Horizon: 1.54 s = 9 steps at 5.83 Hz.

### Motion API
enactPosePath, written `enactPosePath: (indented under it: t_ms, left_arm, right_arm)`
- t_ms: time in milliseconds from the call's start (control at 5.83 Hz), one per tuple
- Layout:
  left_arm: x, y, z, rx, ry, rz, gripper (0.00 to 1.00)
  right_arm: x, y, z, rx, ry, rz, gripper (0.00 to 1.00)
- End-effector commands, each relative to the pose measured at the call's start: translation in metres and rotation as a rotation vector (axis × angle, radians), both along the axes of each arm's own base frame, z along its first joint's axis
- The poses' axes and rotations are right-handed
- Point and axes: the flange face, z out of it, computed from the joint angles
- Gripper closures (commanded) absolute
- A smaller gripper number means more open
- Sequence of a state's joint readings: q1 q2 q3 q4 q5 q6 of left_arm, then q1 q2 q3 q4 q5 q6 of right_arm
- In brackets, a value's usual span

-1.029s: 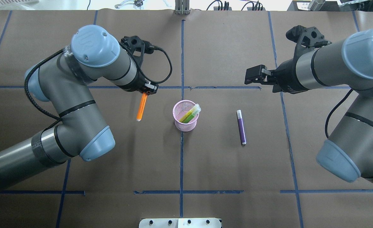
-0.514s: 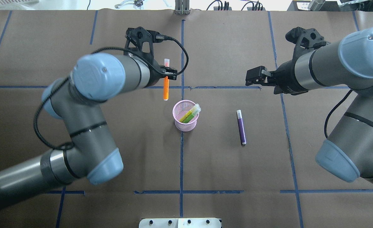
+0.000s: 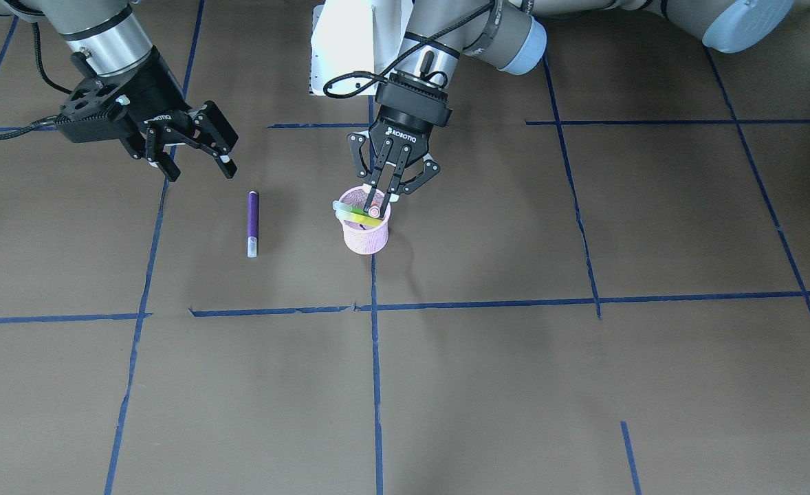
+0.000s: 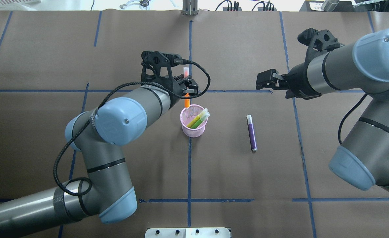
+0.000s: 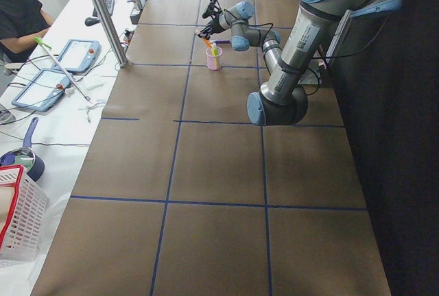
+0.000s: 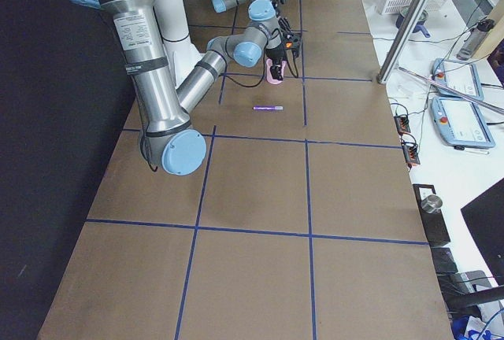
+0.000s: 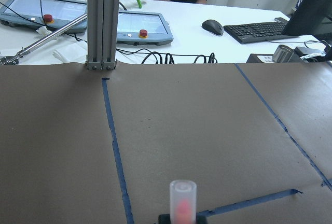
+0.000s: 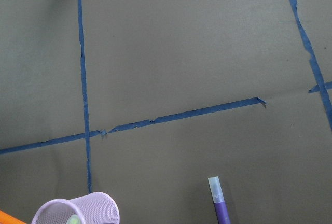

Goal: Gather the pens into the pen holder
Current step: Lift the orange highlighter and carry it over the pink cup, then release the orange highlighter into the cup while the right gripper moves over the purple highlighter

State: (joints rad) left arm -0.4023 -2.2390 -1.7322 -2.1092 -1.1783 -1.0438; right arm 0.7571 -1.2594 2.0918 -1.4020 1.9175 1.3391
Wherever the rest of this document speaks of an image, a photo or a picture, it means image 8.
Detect purple marker pen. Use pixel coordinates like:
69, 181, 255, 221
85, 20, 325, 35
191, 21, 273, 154
208, 176, 231, 224

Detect yellow highlighter pen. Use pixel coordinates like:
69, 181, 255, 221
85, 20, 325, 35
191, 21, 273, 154
66, 214, 81, 224

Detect orange marker pen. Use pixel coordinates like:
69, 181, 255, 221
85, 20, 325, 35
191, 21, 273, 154
0, 211, 25, 224

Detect pink mesh pen holder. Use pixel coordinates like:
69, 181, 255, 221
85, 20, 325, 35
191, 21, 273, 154
32, 192, 120, 223

